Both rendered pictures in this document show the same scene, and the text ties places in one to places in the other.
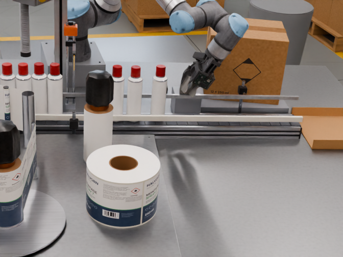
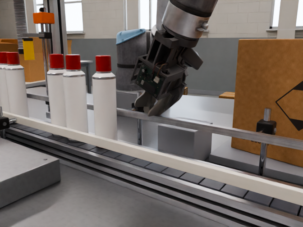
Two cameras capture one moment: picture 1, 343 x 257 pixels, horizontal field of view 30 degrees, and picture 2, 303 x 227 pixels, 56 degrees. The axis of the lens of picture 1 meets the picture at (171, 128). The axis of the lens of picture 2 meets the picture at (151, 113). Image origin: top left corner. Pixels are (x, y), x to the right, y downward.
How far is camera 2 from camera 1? 1.93 m
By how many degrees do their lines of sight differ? 44
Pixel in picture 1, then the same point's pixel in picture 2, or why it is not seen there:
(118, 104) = (53, 108)
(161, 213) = not seen: outside the picture
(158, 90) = (94, 93)
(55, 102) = (9, 98)
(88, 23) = (137, 50)
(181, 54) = not seen: hidden behind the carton
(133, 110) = (68, 122)
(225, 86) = not seen: hidden behind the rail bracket
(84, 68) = (126, 96)
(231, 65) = (273, 93)
